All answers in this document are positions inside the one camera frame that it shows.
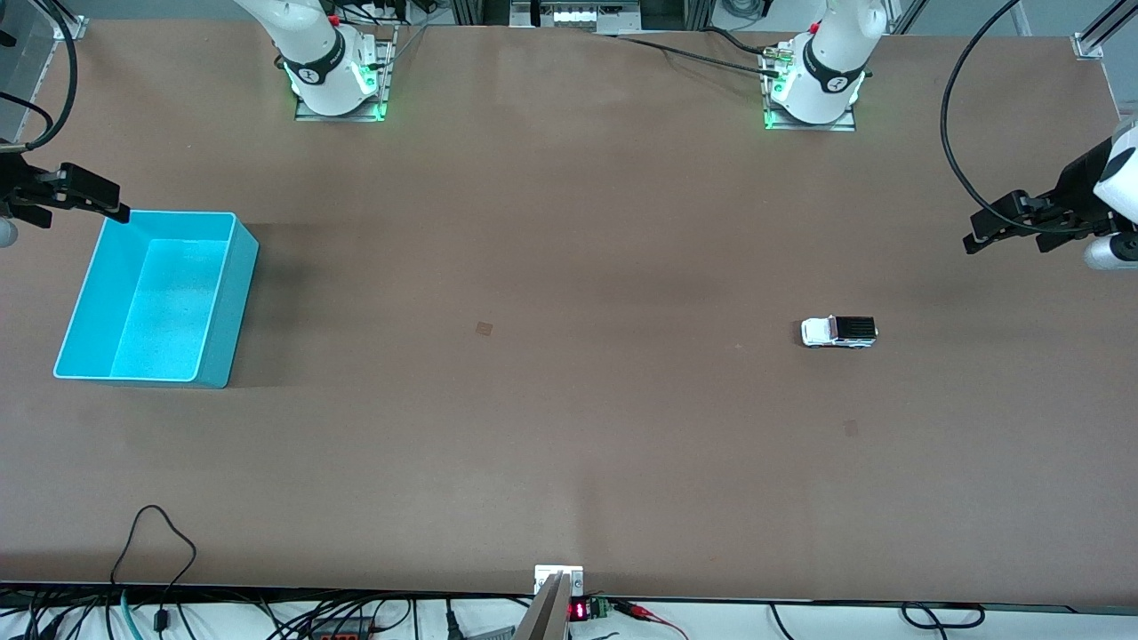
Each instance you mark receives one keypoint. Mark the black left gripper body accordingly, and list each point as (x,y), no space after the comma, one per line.
(1073,189)

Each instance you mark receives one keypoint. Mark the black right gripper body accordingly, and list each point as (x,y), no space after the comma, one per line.
(12,188)

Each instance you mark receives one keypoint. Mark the white jeep toy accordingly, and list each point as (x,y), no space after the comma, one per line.
(840,332)

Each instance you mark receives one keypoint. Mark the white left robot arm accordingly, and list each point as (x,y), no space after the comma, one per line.
(827,53)

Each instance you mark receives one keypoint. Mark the blue plastic bin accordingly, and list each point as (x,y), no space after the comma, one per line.
(160,302)

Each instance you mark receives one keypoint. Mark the clear acrylic panel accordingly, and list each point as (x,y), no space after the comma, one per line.
(22,44)

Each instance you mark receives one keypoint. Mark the power strip red switches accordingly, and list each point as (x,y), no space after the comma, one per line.
(342,633)

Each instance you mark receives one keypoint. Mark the red clip lead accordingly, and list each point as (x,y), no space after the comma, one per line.
(642,612)

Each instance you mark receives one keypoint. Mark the green terminal block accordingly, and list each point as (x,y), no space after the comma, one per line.
(601,607)

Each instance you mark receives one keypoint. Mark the red digit display module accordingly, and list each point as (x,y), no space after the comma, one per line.
(578,611)

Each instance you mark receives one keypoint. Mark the small metal corner bracket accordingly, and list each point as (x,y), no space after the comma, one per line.
(71,27)

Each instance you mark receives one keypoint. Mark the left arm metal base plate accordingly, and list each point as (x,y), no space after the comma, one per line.
(840,125)

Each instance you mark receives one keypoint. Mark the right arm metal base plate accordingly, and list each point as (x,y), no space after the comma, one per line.
(384,80)

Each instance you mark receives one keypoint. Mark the aluminium frame rack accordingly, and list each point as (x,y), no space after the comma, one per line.
(578,13)

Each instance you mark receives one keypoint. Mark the white mounting bracket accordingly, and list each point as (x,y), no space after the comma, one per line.
(558,573)

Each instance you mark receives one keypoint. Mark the grey camera pole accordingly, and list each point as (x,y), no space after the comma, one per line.
(544,618)

